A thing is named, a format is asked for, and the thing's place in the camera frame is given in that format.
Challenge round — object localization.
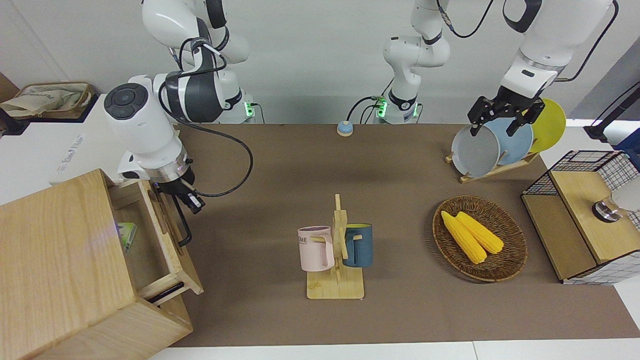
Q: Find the light wooden cabinet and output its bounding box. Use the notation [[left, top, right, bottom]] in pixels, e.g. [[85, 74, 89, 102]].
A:
[[0, 169, 194, 360]]

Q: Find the grey plate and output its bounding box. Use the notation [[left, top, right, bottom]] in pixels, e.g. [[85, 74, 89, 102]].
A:
[[450, 124, 502, 179]]

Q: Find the light wooden drawer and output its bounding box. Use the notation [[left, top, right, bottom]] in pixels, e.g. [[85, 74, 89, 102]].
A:
[[108, 178, 205, 306]]

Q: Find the silver round object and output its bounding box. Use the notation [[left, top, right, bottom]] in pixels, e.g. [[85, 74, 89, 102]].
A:
[[592, 175, 640, 224]]

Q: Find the black base power cable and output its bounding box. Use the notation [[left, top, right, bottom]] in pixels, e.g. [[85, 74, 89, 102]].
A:
[[347, 80, 397, 126]]

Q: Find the wooden mug holder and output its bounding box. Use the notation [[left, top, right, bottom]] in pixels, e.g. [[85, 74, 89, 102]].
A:
[[306, 194, 365, 301]]

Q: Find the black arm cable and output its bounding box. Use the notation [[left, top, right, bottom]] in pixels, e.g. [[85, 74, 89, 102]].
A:
[[436, 0, 495, 39], [158, 37, 255, 199]]

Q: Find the pink mug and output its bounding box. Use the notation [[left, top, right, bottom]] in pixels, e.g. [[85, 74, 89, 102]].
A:
[[297, 226, 335, 273]]

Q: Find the brown table mat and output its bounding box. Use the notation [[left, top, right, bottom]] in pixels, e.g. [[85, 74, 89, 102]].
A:
[[169, 123, 640, 349]]

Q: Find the wire grid wooden shelf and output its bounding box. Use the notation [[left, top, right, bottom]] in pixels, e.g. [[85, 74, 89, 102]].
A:
[[521, 149, 640, 286]]

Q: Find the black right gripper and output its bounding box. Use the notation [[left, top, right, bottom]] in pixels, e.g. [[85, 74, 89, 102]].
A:
[[153, 167, 206, 215]]

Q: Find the blue box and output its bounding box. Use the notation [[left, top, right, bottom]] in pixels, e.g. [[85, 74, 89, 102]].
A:
[[614, 129, 640, 172]]

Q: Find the wooden plate rack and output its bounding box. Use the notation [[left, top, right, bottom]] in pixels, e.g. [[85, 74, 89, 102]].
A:
[[445, 151, 540, 185]]

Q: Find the black metal drawer handle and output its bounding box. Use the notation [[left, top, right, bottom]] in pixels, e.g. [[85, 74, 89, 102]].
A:
[[170, 194, 194, 248]]

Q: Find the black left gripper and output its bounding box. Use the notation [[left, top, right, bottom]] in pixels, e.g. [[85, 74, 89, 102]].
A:
[[467, 85, 546, 139]]

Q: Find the yellow plate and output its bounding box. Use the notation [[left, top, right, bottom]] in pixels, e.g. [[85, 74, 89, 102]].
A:
[[528, 98, 567, 154]]

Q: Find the light blue plate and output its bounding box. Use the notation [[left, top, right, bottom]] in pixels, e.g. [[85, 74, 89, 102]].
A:
[[484, 117, 535, 166]]

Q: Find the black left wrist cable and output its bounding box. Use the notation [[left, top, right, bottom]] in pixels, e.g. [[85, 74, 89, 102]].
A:
[[554, 0, 620, 84]]

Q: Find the black pole stand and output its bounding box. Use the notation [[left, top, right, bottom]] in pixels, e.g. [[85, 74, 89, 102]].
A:
[[584, 82, 640, 144]]

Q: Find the white cabinet with silver handle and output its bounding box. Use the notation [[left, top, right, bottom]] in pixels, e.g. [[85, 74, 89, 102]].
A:
[[0, 94, 136, 206]]

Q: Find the green tissue pack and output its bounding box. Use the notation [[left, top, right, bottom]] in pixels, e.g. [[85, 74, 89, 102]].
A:
[[117, 222, 138, 256]]

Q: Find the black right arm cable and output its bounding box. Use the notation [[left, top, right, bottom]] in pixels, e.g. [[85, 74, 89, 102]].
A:
[[158, 37, 255, 199]]

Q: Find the yellow corn cob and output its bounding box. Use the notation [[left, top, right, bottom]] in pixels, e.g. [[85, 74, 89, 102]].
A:
[[440, 210, 488, 265], [455, 211, 505, 255]]

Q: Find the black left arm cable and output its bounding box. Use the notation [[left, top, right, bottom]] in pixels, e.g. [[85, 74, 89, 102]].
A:
[[436, 0, 495, 39]]

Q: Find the dark blue mug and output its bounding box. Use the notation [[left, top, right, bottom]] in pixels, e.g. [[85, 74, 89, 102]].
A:
[[343, 223, 374, 269]]

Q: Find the brown wicker basket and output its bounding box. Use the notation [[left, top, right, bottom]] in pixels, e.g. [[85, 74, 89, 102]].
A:
[[432, 195, 529, 284]]

